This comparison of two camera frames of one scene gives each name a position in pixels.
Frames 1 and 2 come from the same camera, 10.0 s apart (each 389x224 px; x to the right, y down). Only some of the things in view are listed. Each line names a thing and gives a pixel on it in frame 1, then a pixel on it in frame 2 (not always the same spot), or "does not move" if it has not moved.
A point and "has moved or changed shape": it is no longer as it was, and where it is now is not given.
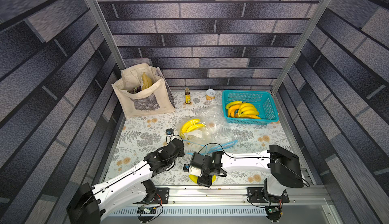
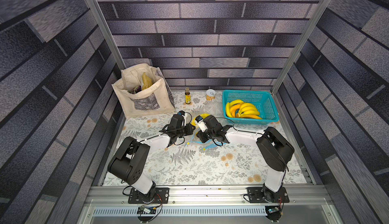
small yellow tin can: x=210 y=95 does not move
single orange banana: x=231 y=110 does not move
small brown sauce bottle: x=187 y=96 does not move
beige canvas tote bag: x=143 y=89 does not move
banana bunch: x=190 y=125 has moved or changed shape
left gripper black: x=182 y=152 -> x=189 y=131
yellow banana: x=233 y=103 does not move
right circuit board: x=273 y=210 does not move
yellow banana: x=194 y=179 -> x=228 y=110
